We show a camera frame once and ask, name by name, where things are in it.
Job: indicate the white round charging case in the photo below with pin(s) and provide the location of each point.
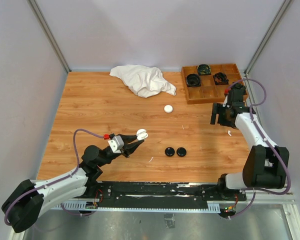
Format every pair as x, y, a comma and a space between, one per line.
168, 109

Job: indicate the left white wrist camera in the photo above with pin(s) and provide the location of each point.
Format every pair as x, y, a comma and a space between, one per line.
116, 144

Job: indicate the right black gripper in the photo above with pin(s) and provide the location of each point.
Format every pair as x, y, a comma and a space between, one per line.
217, 108

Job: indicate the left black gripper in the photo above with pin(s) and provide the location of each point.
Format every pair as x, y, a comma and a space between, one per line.
130, 148

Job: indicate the grey slotted cable duct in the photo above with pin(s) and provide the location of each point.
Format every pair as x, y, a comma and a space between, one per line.
65, 205

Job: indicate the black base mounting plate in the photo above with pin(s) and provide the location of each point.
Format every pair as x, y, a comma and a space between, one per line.
104, 189

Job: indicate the wooden compartment tray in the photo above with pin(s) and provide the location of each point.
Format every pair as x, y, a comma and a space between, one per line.
206, 83

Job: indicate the white crumpled cloth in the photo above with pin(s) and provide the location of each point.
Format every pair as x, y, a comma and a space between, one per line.
143, 81

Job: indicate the black charging case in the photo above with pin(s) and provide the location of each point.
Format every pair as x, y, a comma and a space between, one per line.
169, 151
181, 152

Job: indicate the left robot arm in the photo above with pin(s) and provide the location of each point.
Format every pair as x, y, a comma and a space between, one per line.
32, 198

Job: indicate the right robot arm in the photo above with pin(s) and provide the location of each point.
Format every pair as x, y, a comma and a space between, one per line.
267, 163

